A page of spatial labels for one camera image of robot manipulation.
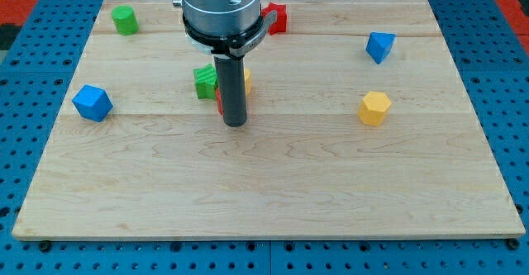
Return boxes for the green star block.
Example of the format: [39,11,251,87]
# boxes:
[193,64,217,100]

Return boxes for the yellow hexagon block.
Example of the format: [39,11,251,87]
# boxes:
[358,91,392,126]

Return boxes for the green cylinder block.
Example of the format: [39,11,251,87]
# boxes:
[111,5,139,36]

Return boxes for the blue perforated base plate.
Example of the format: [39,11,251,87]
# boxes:
[1,0,528,274]

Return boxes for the blue triangular prism block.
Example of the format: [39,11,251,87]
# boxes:
[365,32,396,64]

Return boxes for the light wooden board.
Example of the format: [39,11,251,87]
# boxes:
[12,0,526,241]

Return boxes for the red star block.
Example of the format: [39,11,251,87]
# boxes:
[261,2,288,36]

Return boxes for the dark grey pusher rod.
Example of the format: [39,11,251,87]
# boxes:
[214,57,247,127]

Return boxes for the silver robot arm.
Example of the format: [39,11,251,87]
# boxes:
[180,0,278,59]

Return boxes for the blue cube block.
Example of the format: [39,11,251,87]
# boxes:
[72,84,113,122]

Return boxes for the red block behind rod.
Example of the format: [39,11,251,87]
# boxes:
[215,88,223,116]

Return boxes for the yellow block behind rod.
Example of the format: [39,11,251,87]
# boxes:
[244,68,251,96]

